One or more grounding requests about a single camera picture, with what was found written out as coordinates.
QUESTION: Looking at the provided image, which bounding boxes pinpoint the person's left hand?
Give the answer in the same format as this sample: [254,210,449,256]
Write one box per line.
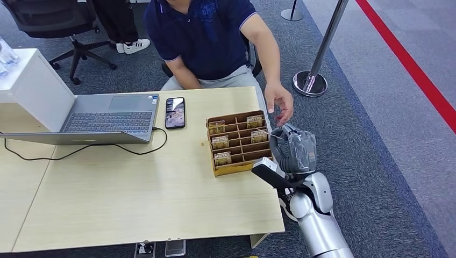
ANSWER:
[264,82,295,127]

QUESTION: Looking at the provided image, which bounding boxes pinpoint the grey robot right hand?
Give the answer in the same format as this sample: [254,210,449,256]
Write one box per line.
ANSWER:
[269,123,318,175]

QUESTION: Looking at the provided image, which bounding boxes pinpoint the wooden card holder box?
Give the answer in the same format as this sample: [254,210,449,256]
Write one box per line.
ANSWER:
[205,109,274,178]

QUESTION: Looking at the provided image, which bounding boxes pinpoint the person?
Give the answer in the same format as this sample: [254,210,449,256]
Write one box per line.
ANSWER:
[91,0,152,55]
[144,0,295,132]

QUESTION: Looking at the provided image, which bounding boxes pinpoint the white table leg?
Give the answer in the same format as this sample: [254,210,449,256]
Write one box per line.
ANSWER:
[250,233,271,249]

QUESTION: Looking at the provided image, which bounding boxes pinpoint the black smartphone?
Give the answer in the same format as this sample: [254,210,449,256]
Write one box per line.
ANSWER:
[165,97,186,130]

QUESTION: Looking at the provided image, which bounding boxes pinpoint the silver floor box cover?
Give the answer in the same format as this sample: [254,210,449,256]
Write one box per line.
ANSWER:
[164,239,187,258]

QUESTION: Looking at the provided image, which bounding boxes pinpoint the grey open laptop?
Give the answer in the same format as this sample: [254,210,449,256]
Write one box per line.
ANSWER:
[0,93,160,146]

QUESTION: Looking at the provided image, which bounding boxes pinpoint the floor power socket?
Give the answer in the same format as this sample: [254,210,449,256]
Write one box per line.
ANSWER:
[134,241,157,258]

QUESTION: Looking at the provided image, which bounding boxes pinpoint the white box stand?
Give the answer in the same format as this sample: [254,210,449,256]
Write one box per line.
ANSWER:
[0,48,77,133]

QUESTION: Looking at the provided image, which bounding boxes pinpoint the black office chair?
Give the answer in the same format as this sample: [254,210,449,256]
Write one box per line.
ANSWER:
[0,0,118,86]

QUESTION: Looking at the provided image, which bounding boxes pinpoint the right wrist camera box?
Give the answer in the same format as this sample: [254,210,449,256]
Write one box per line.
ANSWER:
[251,157,304,190]

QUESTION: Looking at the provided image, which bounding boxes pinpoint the chrome stanchion post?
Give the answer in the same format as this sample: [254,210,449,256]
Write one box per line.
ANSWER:
[280,0,304,22]
[292,0,350,98]

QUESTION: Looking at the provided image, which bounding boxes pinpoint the black laptop power cable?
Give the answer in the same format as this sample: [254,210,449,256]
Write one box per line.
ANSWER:
[0,126,168,162]

